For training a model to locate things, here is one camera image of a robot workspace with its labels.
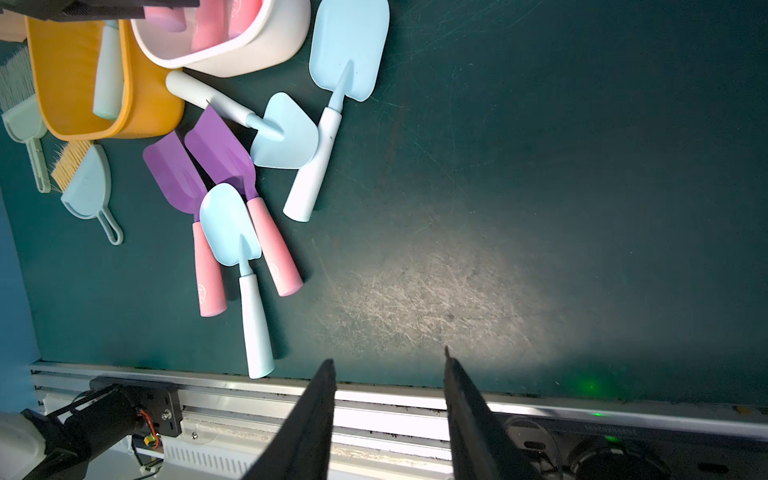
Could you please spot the blue round shovel centre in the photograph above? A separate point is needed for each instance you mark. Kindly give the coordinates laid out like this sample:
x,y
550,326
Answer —
x,y
231,235

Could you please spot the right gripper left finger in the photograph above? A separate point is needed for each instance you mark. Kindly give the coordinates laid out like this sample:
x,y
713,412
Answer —
x,y
301,448

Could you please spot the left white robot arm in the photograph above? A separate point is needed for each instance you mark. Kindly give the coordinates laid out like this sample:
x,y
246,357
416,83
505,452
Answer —
x,y
61,444

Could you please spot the green toy rake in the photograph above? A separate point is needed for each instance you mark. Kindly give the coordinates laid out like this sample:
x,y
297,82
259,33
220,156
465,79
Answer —
x,y
27,129

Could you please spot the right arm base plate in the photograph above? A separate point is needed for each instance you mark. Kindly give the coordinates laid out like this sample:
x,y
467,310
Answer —
x,y
582,450

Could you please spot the white plastic storage box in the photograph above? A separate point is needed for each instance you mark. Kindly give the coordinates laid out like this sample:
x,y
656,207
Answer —
x,y
277,33

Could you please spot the blue toy brush scoop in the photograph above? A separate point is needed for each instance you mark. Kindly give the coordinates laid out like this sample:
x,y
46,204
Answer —
x,y
82,175

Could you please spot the purple square shovel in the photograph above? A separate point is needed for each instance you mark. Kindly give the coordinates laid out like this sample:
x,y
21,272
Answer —
x,y
166,18
177,177
225,160

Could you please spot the yellow plastic storage box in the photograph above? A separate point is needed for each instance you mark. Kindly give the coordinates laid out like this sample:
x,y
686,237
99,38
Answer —
x,y
64,59

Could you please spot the blue shovel under purple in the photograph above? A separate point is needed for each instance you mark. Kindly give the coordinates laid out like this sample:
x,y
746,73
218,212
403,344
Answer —
x,y
286,137

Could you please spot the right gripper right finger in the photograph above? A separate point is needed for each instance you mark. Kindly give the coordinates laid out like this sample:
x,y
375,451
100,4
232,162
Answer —
x,y
480,446

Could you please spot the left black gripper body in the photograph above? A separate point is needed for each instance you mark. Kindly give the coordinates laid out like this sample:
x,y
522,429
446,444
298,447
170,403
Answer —
x,y
89,10

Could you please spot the purple pointed shovel pink handle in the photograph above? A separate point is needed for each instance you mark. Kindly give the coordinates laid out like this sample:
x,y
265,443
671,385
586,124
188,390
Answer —
x,y
242,15

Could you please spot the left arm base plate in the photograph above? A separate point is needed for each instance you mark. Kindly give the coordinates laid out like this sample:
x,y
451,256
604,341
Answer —
x,y
152,406

